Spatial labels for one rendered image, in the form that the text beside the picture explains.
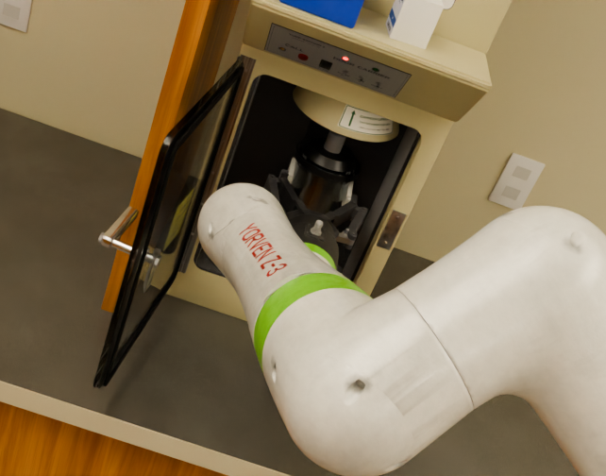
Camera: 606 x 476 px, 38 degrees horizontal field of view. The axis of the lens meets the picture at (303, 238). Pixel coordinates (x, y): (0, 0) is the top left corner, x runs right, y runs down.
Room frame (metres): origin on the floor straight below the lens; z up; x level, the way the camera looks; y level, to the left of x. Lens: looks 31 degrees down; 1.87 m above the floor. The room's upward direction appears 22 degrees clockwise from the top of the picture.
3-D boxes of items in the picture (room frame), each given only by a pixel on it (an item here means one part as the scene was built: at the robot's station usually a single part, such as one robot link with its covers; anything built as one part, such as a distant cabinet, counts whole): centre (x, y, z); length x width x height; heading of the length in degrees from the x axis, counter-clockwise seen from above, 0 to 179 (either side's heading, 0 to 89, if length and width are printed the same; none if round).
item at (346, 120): (1.30, 0.01, 1.34); 0.18 x 0.18 x 0.05
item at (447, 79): (1.14, 0.02, 1.46); 0.32 x 0.12 x 0.10; 96
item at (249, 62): (1.17, 0.17, 1.19); 0.03 x 0.02 x 0.39; 96
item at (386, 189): (1.32, 0.03, 1.19); 0.26 x 0.24 x 0.35; 96
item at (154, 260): (0.90, 0.17, 1.18); 0.02 x 0.02 x 0.06; 88
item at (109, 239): (0.94, 0.21, 1.20); 0.10 x 0.05 x 0.03; 178
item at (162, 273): (1.01, 0.18, 1.19); 0.30 x 0.01 x 0.40; 178
